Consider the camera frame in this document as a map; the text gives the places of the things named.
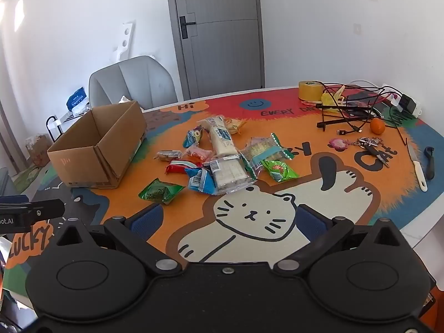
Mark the green red-label snack packet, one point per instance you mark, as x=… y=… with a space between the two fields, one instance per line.
x=279 y=170

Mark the pink clear snack packet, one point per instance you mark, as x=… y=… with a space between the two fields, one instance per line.
x=199 y=152

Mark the long white cake packet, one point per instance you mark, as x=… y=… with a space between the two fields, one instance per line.
x=220 y=138

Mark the grey upholstered chair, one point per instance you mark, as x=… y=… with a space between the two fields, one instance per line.
x=138 y=79

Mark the blue green snack packet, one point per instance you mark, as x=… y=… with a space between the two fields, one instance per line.
x=190 y=139

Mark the white power strip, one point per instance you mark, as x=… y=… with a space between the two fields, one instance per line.
x=416 y=109

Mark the black phone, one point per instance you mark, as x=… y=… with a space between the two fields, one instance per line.
x=360 y=96

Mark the bunch of keys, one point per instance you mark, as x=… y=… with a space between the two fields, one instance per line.
x=367 y=142

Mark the orange fruit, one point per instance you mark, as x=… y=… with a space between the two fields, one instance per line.
x=377 y=126

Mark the white foam board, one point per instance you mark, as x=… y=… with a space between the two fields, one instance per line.
x=124 y=41

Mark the small clear dark-striped packet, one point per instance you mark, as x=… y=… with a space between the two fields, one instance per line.
x=170 y=154

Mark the black peeler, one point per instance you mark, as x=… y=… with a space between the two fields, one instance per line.
x=430 y=166

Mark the yellow tape roll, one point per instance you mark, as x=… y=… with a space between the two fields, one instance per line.
x=308 y=92

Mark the grey door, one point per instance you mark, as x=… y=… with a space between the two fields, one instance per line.
x=222 y=41

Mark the black charger block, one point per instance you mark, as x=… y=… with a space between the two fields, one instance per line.
x=408 y=102

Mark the black folding stand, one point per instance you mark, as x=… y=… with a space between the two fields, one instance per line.
x=338 y=121

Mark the colourful cat printed table mat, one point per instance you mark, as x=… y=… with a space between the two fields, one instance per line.
x=121 y=177

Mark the clear teal-striped cracker packet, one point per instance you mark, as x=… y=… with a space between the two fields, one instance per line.
x=260 y=149

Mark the blue plastic bag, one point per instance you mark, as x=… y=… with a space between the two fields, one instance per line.
x=76 y=97

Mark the blue barcode snack packet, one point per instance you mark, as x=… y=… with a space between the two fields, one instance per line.
x=199 y=180

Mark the yellow orange snack packet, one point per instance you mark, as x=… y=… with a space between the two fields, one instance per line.
x=236 y=125

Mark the yellow plastic clip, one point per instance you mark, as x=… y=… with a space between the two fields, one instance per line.
x=329 y=97

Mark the small brown carton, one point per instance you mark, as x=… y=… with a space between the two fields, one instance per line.
x=40 y=147

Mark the dark green snack packet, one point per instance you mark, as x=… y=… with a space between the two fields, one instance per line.
x=159 y=191

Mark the red snack packet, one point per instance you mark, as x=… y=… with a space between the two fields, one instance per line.
x=178 y=167

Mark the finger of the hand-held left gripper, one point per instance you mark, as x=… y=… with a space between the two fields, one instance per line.
x=48 y=208

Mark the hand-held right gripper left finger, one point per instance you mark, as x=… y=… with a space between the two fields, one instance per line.
x=147 y=220

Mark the clear tray cake packet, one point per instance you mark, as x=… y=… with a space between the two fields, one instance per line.
x=227 y=173

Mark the brown cardboard box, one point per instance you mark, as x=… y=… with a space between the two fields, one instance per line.
x=121 y=135

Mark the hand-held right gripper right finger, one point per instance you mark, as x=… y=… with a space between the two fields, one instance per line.
x=312 y=223

